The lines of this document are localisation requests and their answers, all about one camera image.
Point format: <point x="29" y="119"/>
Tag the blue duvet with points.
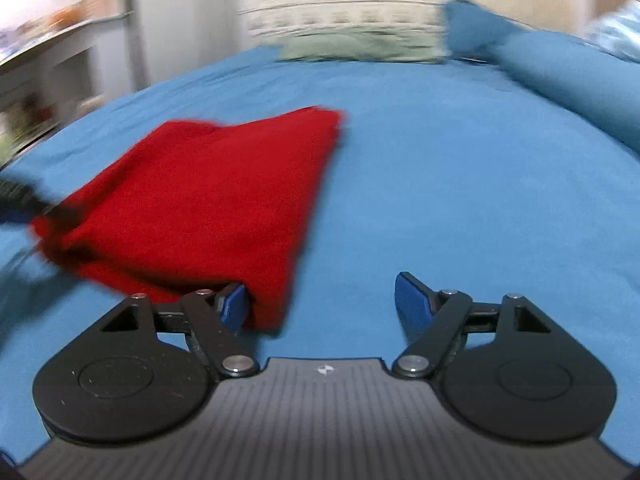
<point x="575" y="75"/>

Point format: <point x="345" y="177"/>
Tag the red knit sweater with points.
<point x="200" y="200"/>

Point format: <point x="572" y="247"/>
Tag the white wardrobe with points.
<point x="180" y="25"/>

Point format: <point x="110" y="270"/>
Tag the light blue blanket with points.
<point x="617" y="30"/>

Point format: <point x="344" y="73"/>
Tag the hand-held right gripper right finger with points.
<point x="412" y="305"/>

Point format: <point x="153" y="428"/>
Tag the green pillow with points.
<point x="360" y="45"/>

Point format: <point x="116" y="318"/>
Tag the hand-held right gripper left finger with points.
<point x="232" y="305"/>

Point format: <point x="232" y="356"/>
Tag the blue pillow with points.
<point x="470" y="25"/>

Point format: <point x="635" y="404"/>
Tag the white desk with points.
<point x="45" y="60"/>

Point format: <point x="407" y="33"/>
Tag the blue bed sheet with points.
<point x="450" y="185"/>

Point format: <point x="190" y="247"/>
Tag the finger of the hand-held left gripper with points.
<point x="20" y="195"/>

